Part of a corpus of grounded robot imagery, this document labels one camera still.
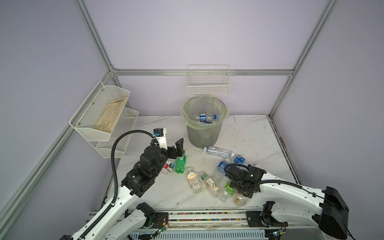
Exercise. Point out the upper white mesh shelf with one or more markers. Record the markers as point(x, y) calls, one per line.
point(87, 119)

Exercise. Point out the lime green label bottle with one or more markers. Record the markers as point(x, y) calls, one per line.
point(228, 192)

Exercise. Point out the white wire wall basket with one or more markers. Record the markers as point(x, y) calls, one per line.
point(208, 80)

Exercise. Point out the clear purple label bottle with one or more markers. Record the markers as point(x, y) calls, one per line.
point(215, 151)

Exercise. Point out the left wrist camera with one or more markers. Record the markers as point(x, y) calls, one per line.
point(160, 136)

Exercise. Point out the small Pepsi label bottle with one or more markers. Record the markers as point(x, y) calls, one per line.
point(207, 119)

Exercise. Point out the white mesh shelf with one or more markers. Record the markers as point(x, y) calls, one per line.
point(125, 123)
point(87, 119)

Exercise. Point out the purple cap red bottle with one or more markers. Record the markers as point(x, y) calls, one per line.
point(240, 200)

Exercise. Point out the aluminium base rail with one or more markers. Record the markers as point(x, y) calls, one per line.
point(206, 225)

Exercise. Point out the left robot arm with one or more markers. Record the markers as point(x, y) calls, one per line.
point(104, 225)

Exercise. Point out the lower white mesh shelf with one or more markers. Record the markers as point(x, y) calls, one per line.
point(125, 123)

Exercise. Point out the blue label water bottle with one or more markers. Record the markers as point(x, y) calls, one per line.
point(219, 173)

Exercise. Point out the white cap tea bottle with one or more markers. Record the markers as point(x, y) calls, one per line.
point(194, 180)

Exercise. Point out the red white label bottle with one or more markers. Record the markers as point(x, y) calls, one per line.
point(168, 167)

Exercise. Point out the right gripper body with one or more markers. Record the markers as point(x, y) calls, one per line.
point(237, 185)

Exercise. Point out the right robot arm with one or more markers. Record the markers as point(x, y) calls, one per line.
point(325, 209)

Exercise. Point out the green bin liner bag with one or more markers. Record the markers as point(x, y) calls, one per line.
point(203, 104)

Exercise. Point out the green cap crane label bottle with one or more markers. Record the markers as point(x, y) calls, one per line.
point(211, 184)

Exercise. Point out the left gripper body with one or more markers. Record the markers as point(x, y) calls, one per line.
point(171, 153)

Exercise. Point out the Pocari Sweat bottle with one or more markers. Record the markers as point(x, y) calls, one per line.
point(238, 159)

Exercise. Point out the green soda bottle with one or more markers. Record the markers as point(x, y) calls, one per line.
point(180, 164)

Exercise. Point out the mesh waste bin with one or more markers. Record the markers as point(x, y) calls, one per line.
point(204, 138)

